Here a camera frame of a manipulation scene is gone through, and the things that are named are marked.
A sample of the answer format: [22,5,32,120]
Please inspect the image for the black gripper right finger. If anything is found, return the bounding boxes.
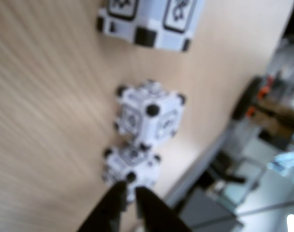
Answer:
[134,186,194,232]

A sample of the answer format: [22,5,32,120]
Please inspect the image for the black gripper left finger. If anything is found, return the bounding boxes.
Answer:
[78,180,129,232]

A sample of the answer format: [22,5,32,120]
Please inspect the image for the white cube with house symbol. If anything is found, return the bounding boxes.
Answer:
[112,81,187,146]

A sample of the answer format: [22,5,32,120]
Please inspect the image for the white cube with crossed symbol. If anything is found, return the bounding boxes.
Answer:
[96,0,206,53]

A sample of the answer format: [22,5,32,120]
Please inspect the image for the white cube with lightning symbol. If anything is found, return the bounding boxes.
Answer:
[102,144,162,203]

